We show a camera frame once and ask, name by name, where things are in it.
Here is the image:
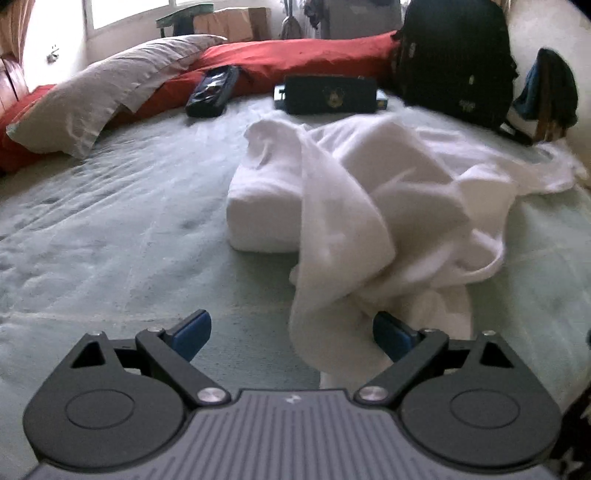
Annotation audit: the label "black backpack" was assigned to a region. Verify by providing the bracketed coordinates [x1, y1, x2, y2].
[390, 0, 536, 146]

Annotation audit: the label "dark mouse-emblem pouch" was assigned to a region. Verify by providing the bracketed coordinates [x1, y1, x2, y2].
[283, 74, 379, 115]

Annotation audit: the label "red duvet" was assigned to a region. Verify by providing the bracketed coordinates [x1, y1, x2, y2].
[0, 30, 402, 174]

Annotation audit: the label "grey pillow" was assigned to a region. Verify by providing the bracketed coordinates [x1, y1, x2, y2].
[7, 34, 227, 160]

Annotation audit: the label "orange curtain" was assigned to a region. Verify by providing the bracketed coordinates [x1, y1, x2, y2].
[0, 0, 35, 65]

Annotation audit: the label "brown leather headboard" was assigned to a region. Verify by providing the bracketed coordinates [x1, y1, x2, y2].
[0, 53, 28, 114]

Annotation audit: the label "white bear-print t-shirt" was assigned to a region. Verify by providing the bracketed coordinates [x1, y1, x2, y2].
[245, 113, 589, 388]

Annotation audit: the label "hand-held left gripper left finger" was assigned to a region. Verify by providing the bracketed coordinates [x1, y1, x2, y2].
[69, 309, 232, 407]

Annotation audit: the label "window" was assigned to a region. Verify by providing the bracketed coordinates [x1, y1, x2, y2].
[83, 0, 195, 31]

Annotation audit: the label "grey hanging bag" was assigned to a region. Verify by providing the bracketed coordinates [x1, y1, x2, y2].
[279, 0, 303, 40]

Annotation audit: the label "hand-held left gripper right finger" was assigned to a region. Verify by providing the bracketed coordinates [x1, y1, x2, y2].
[353, 310, 515, 409]

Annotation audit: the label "black elongated case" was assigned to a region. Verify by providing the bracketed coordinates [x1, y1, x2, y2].
[185, 65, 241, 118]

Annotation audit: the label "dark star-print pants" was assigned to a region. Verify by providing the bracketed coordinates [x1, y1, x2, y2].
[549, 392, 591, 480]

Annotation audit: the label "cardboard box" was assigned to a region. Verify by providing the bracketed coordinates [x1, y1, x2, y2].
[194, 7, 273, 42]

